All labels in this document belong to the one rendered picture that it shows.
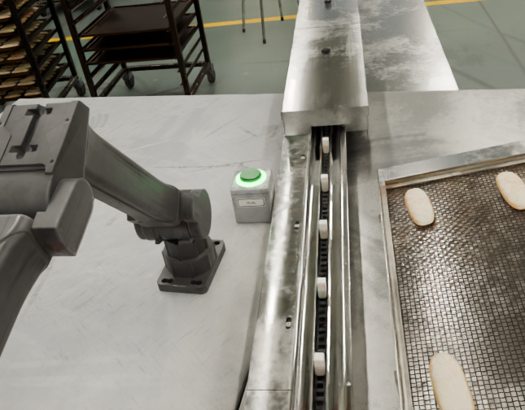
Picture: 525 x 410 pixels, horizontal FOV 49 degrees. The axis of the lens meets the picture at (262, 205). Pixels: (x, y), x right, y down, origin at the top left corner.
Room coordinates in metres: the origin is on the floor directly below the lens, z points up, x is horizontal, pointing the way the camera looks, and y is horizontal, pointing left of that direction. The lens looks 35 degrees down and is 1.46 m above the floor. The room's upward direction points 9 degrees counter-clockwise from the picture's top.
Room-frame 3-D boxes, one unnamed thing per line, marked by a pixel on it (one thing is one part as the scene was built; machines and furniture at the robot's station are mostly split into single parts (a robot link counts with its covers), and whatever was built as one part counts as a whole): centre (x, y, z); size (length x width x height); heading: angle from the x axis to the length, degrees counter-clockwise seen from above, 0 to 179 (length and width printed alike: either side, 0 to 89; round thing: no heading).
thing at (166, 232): (0.73, 0.13, 0.94); 0.09 x 0.05 x 0.10; 167
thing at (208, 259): (0.76, 0.13, 0.86); 0.12 x 0.09 x 0.08; 161
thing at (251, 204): (0.89, 0.01, 0.84); 0.08 x 0.08 x 0.11; 79
